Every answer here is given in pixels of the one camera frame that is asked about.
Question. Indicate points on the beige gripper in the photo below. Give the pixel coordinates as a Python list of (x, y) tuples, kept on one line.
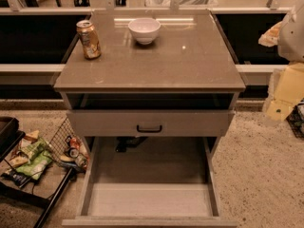
[(292, 38)]

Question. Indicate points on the grey drawer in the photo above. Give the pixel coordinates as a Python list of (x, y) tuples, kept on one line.
[(163, 183), (167, 123)]

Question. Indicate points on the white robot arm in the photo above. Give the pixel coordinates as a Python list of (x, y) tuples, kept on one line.
[(287, 35)]

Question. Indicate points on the grey drawer cabinet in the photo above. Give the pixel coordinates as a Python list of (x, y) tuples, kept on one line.
[(187, 67)]

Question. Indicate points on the white ceramic bowl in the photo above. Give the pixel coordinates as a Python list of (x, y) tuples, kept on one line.
[(144, 30)]

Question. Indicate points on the gold soda can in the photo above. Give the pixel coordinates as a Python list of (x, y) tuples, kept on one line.
[(89, 39)]

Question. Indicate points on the red soda can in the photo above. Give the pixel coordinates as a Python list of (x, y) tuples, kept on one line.
[(74, 148)]

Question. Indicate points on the green chip bag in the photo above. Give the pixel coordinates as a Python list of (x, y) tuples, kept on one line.
[(38, 159)]

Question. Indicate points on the wire basket right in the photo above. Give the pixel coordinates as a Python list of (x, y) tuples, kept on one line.
[(296, 120)]

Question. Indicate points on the wire basket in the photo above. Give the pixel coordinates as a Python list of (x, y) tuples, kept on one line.
[(296, 120), (59, 145)]

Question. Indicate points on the wire basket left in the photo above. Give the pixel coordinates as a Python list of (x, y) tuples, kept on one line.
[(59, 145)]

